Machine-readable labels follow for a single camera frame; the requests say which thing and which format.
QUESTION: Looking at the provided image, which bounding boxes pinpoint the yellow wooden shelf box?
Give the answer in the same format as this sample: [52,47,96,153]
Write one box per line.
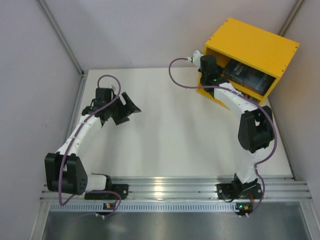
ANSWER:
[202,17,300,105]

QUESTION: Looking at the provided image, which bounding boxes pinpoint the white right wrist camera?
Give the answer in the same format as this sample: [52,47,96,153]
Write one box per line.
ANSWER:
[187,50,204,69]

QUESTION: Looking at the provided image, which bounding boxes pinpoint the Three Days To See book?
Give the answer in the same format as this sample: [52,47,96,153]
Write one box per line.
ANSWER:
[227,77,264,96]

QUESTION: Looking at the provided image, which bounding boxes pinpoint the aluminium mounting rail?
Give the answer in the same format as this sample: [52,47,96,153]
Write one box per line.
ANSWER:
[40,176,312,213]

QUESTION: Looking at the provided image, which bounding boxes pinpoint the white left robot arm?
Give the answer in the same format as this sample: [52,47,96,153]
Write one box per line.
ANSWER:
[44,88,141,195]

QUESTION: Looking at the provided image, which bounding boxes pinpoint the light blue treehouse book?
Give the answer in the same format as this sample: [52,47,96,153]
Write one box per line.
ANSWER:
[242,93,260,104]

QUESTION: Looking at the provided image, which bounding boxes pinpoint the Nineteen Eighty-Four blue book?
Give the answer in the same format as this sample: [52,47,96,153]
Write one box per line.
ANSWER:
[223,59,275,94]

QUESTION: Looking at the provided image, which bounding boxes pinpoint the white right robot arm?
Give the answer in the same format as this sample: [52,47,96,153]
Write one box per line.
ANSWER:
[195,54,275,193]

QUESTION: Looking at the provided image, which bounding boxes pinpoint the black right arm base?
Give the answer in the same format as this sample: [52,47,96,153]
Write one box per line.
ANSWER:
[216,173,263,203]

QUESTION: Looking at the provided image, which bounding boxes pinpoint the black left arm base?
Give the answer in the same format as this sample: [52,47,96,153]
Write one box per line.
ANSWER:
[84,174,129,200]

